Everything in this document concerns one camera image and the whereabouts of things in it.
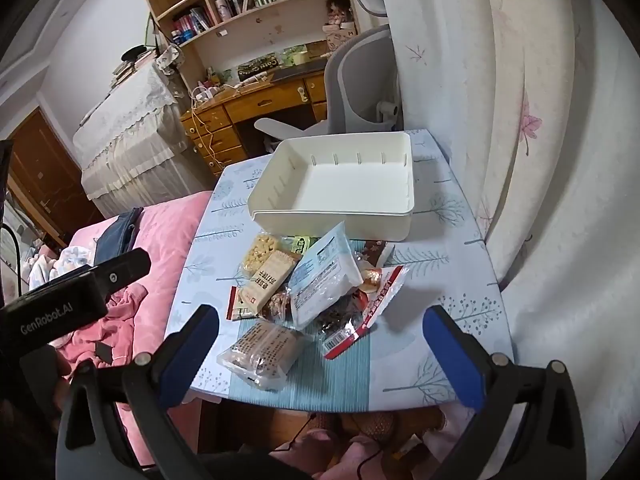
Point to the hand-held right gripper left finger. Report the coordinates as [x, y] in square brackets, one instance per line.
[185, 360]

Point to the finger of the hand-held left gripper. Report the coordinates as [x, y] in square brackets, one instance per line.
[125, 266]

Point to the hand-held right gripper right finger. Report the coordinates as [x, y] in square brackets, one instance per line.
[452, 360]

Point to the clear brown cake packet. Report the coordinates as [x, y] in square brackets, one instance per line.
[262, 352]

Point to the red white dark snack packet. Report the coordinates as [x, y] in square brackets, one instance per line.
[372, 312]

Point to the long beige biscuit packet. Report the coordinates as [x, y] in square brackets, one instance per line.
[265, 280]

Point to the puffed rice cracker packet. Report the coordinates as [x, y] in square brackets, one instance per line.
[260, 250]

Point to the large white blue packet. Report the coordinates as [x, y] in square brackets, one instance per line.
[325, 280]

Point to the white plastic tray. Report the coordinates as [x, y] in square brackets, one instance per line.
[345, 185]

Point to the navy blue cloth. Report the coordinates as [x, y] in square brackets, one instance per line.
[120, 235]

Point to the pink blanket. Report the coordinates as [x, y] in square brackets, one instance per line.
[165, 240]

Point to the brown wicker basket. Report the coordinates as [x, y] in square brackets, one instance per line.
[380, 425]

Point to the small clear nut packet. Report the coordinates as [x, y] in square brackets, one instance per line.
[277, 305]

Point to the gold wrapped candy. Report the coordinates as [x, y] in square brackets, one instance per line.
[371, 280]

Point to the wooden door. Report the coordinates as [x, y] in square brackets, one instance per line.
[40, 170]

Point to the lace covered cabinet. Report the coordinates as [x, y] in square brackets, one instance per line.
[125, 135]

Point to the brown chocolate packet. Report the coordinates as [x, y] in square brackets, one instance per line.
[376, 252]

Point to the person's pink clothed legs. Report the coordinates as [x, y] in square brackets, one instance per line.
[320, 452]

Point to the small green packet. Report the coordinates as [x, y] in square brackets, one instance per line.
[301, 245]

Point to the stack of books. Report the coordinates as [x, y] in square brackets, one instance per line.
[130, 72]

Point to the floral fabric bag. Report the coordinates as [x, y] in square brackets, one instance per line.
[167, 59]

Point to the wooden desk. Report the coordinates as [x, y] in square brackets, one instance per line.
[260, 102]

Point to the white floral curtain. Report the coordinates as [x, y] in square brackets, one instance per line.
[550, 160]

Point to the green white drawer hook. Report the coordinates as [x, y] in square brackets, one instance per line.
[300, 96]

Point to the wooden bookshelf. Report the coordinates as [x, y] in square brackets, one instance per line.
[200, 30]

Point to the grey office chair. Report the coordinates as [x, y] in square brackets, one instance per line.
[360, 70]

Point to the doll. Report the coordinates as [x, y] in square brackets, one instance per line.
[340, 12]

